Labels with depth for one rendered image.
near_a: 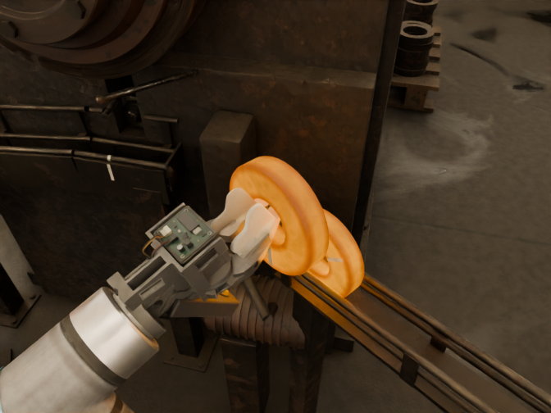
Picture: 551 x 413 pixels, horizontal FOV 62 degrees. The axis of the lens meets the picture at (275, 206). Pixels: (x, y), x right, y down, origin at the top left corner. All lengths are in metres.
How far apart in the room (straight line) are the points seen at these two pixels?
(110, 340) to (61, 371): 0.05
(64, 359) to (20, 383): 0.04
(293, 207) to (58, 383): 0.28
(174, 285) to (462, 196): 1.65
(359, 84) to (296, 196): 0.36
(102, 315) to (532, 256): 1.62
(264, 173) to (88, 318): 0.23
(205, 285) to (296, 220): 0.12
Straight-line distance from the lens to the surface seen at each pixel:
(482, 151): 2.33
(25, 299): 1.73
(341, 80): 0.82
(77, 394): 0.50
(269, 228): 0.53
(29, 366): 0.51
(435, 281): 1.67
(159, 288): 0.48
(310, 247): 0.52
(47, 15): 0.73
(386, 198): 1.92
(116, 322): 0.48
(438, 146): 2.29
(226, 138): 0.80
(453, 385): 0.64
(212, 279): 0.51
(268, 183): 0.52
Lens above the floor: 1.25
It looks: 43 degrees down
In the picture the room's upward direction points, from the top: straight up
